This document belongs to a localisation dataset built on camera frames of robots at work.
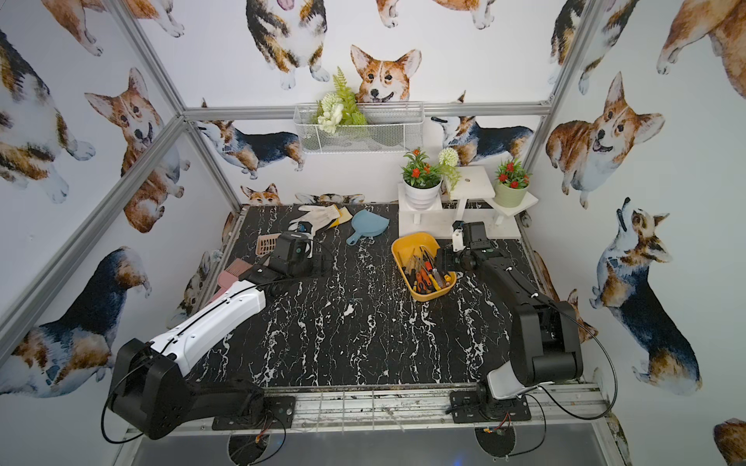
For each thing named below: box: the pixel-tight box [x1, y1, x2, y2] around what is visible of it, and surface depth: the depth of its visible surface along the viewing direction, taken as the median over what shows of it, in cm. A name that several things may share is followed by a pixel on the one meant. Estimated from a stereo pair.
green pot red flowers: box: [493, 158, 533, 208], surface depth 95 cm
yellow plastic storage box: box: [391, 232, 458, 302], surface depth 102 cm
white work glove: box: [287, 203, 341, 236], surface depth 119 cm
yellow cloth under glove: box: [328, 203, 353, 230], surface depth 120 cm
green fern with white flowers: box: [312, 66, 369, 134], surface depth 82 cm
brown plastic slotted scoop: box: [256, 233, 282, 258], surface depth 112 cm
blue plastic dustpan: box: [345, 209, 391, 246], surface depth 117 cm
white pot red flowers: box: [401, 146, 443, 211], surface depth 91 cm
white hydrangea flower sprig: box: [436, 147, 462, 194], surface depth 92 cm
